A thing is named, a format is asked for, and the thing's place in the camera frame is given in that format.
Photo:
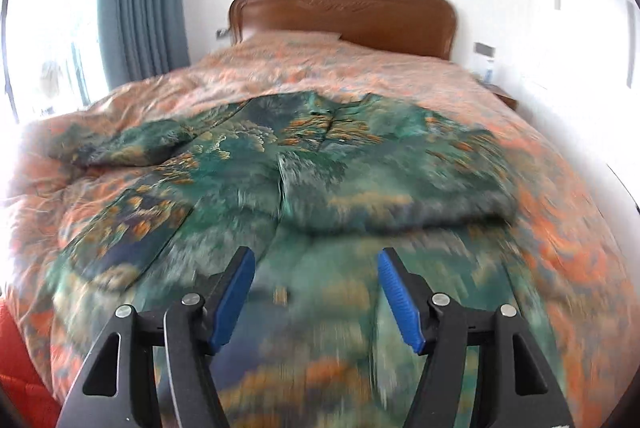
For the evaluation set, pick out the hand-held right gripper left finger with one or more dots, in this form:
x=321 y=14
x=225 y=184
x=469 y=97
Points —
x=234 y=298

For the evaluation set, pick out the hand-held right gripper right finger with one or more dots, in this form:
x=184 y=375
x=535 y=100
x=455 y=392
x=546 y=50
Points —
x=400 y=298

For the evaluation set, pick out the green landscape print garment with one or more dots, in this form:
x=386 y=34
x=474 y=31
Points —
x=300 y=188

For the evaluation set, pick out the red cloth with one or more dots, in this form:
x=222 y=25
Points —
x=25 y=373

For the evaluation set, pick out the wooden nightstand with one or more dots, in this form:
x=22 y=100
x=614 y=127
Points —
x=502 y=96

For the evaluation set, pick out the orange floral quilt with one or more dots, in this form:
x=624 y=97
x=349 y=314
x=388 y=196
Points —
x=350 y=68

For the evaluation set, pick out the small bottle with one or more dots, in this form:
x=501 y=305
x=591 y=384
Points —
x=489 y=71

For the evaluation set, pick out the brown wooden headboard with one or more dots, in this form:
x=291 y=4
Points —
x=350 y=18

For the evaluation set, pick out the blue curtain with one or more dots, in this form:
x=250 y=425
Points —
x=140 y=8

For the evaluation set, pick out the window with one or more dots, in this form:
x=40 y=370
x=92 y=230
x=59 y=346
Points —
x=50 y=8

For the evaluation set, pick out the grey wall panel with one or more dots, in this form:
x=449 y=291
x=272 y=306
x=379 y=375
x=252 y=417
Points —
x=484 y=49

